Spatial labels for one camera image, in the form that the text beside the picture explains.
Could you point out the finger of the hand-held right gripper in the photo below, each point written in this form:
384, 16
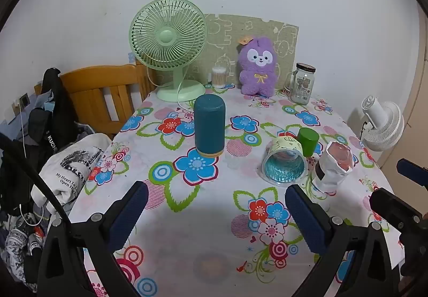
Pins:
394, 208
413, 170

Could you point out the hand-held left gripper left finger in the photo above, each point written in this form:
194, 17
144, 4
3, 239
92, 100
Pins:
128, 216

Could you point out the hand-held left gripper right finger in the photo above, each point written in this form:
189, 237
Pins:
306, 223

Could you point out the clear printed plastic cup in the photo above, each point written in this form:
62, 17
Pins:
284, 151

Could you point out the paper-wrapped pink cup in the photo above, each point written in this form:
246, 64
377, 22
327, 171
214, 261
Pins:
329, 176

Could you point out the small green cup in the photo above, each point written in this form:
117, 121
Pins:
307, 141

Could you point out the teal cup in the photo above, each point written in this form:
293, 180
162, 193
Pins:
209, 123

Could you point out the white clip fan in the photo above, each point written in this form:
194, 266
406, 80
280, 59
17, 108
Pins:
384, 123

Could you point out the beige wooden door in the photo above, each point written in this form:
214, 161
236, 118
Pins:
418, 99

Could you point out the floral tablecloth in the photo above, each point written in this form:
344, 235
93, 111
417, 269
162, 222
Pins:
200, 216

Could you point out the white printed shirt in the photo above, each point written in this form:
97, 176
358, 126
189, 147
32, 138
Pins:
77, 163

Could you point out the patterned clothing pile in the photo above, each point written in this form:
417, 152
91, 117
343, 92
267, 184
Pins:
20, 243

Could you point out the black jacket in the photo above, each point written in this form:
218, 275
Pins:
60, 116

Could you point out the wooden chair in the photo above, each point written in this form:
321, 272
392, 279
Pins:
90, 96

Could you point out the glass mug jar with lid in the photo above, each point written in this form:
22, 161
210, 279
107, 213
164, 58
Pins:
302, 86

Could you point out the light blue cloth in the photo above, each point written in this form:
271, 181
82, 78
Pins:
45, 101

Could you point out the purple plush toy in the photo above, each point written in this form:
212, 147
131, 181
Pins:
257, 76

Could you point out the cotton swab container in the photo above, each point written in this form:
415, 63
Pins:
219, 77

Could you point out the green desk fan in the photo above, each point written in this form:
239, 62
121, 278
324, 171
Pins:
167, 36

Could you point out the green printed mat board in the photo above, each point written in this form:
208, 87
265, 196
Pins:
230, 32

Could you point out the wall socket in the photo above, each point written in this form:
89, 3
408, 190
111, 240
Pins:
24, 100

